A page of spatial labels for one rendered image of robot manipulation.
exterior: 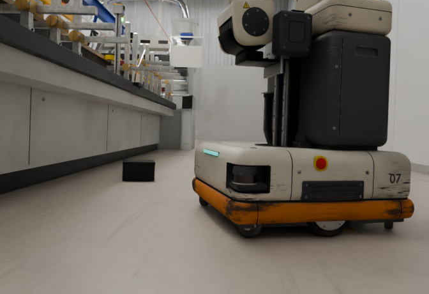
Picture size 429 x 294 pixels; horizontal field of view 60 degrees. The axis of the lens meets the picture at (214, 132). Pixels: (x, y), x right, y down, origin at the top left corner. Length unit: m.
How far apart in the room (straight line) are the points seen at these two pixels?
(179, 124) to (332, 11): 4.77
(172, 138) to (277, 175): 4.84
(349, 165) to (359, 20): 0.49
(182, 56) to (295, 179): 4.83
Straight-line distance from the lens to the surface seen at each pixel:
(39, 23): 2.03
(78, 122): 2.74
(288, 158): 1.19
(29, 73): 1.73
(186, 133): 5.80
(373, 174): 1.36
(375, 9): 1.46
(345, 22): 1.38
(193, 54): 5.88
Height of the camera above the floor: 0.34
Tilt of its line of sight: 1 degrees down
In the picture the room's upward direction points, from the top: 2 degrees clockwise
